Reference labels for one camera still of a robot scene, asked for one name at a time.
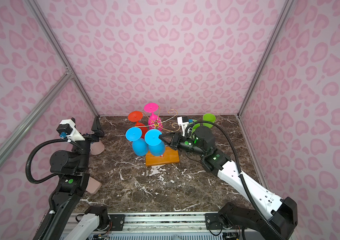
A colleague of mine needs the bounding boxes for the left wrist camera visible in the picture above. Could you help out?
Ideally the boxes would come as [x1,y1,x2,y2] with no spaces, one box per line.
[56,118,85,142]

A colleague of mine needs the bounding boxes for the green wine glass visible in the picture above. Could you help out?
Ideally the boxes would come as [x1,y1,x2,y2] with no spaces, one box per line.
[202,113,216,129]
[187,119,201,138]

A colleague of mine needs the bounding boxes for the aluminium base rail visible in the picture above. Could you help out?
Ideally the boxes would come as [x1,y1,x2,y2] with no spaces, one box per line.
[33,210,297,240]

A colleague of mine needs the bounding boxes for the gold wire glass rack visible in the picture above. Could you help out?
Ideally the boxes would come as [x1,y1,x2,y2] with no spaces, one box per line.
[143,108,181,134]

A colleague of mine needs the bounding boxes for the pink pen holder cup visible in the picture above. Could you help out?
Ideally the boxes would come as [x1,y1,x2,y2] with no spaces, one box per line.
[90,141,105,155]

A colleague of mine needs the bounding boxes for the blue wine glass front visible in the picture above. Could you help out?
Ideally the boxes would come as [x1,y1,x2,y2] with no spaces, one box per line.
[144,129,165,157]

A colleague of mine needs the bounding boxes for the magenta wine glass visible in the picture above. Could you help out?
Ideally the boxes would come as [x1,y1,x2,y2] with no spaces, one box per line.
[144,103,163,131]

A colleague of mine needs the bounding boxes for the wooden rack base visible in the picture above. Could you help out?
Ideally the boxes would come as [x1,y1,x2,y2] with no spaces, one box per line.
[145,147,180,167]

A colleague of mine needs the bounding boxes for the red wine glass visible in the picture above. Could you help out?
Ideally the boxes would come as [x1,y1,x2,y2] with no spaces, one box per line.
[127,111,148,139]

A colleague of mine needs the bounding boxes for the pink sponge block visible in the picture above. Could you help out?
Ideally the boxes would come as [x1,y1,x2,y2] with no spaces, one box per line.
[86,177,102,195]

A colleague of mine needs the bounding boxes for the blue wine glass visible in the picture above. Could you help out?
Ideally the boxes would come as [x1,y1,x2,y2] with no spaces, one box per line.
[125,127,149,157]
[144,129,165,157]

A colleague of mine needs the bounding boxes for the green wine glass front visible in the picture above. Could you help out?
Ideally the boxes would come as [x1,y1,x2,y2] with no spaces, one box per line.
[187,119,201,138]

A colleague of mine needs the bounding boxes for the diagonal aluminium frame bar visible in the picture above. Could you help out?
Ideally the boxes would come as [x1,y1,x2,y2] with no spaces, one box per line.
[0,71,72,167]

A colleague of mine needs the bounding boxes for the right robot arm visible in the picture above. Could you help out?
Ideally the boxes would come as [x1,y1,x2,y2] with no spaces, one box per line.
[158,126,298,240]

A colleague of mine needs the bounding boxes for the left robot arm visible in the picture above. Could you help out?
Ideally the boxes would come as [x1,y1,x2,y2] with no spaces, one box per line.
[25,117,105,240]

